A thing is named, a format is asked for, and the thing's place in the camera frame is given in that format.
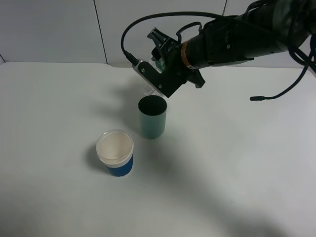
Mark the blue white paper cup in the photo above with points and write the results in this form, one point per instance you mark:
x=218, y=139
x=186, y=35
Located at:
x=115, y=150

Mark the green plastic cup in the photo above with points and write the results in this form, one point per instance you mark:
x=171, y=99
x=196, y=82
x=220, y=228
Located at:
x=152, y=110

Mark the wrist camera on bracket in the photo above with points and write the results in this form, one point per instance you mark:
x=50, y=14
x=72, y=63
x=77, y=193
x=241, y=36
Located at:
x=166, y=82

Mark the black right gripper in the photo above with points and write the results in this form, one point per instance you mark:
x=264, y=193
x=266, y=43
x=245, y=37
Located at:
x=167, y=51

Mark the clear green-label water bottle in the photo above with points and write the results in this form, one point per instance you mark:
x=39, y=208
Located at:
x=148, y=89

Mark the tall clear drinking glass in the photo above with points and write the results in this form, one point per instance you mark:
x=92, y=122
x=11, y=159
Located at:
x=142, y=65

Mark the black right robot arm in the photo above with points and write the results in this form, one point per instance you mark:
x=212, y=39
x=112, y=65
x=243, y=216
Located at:
x=266, y=27

